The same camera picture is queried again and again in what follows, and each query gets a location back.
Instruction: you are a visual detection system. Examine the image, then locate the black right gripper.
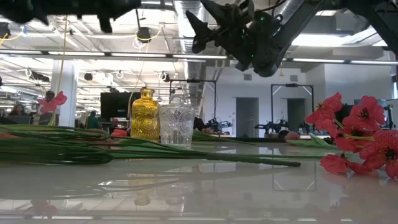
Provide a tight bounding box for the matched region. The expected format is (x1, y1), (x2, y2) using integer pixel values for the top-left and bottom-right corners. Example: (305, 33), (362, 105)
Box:
(185, 0), (282, 78)

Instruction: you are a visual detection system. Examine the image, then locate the yellow glass vase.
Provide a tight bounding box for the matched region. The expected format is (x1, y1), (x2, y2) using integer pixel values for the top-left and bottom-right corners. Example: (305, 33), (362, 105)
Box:
(130, 88), (161, 143)

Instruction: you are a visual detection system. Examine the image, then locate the red tulip green stem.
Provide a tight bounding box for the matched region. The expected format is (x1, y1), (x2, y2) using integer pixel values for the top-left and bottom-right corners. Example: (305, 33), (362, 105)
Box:
(110, 128), (129, 138)

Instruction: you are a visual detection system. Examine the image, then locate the green flower stem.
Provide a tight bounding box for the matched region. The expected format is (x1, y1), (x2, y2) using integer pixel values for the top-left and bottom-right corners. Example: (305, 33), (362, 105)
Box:
(283, 130), (341, 152)

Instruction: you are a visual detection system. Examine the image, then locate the red flower bunch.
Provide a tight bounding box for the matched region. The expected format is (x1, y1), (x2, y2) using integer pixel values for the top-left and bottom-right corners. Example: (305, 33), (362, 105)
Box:
(0, 90), (302, 167)
(304, 91), (398, 180)

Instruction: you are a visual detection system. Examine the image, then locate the clear glass vase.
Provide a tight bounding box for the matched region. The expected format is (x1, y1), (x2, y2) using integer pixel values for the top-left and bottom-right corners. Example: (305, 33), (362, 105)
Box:
(158, 95), (196, 149)

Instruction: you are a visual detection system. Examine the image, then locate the long ceiling light bar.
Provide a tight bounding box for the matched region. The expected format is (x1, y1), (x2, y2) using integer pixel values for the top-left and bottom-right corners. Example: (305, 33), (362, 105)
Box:
(284, 57), (398, 66)
(0, 49), (229, 60)

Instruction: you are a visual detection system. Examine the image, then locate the black monitor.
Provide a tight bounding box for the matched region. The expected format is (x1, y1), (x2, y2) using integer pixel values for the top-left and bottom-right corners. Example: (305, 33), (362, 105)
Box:
(100, 91), (141, 119)

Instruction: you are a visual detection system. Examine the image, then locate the white pillar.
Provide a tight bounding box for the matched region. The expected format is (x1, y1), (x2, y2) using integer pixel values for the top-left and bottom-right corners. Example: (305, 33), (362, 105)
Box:
(51, 60), (78, 127)

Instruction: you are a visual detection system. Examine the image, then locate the grey door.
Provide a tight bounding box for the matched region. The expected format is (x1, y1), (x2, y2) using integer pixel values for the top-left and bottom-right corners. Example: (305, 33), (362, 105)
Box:
(287, 98), (306, 132)
(235, 97), (260, 138)

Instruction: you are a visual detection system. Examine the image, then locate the pink flower at left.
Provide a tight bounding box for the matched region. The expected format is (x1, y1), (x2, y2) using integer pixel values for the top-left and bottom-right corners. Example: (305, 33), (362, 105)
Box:
(37, 90), (60, 127)

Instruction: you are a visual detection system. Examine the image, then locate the person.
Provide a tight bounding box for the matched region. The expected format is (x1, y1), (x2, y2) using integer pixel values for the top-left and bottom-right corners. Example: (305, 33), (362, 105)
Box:
(86, 111), (101, 129)
(8, 104), (28, 125)

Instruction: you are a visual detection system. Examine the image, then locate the black hanging ceiling camera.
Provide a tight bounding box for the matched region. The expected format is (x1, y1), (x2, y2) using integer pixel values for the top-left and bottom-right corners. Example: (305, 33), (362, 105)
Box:
(136, 26), (152, 44)

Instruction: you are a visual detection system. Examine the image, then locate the silver ventilation duct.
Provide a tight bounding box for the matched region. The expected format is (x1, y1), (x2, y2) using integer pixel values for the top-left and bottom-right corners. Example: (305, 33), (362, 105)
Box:
(172, 0), (208, 108)

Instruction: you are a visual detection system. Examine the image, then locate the black metal rig frame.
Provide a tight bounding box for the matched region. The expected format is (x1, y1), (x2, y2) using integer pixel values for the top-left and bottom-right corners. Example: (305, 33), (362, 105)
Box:
(270, 83), (315, 133)
(169, 79), (218, 128)

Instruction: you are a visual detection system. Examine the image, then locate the yellow hanging cord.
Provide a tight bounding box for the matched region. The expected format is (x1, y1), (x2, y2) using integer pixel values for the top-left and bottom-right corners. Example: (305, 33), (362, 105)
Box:
(49, 15), (68, 127)

